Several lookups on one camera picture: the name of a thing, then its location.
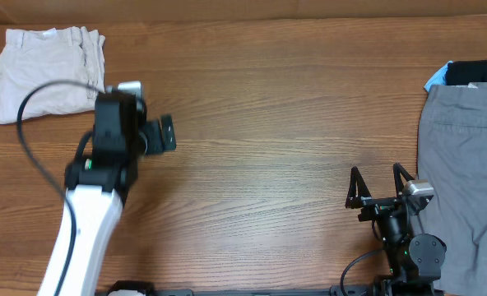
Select light blue garment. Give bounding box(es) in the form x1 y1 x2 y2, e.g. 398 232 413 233
424 61 452 93

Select grey shorts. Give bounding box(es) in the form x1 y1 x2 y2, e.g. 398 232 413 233
417 82 487 295

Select beige shorts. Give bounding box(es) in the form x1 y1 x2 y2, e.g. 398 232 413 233
0 26 105 124

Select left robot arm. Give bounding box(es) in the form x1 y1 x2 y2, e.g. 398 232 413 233
39 87 176 295

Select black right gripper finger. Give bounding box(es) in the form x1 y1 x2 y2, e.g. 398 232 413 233
392 163 414 196
345 166 372 207

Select black garment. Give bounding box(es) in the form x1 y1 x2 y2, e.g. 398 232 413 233
445 59 487 86

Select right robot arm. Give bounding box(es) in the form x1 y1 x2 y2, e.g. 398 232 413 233
339 163 447 296

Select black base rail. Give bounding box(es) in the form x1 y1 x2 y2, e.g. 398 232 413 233
95 280 384 296

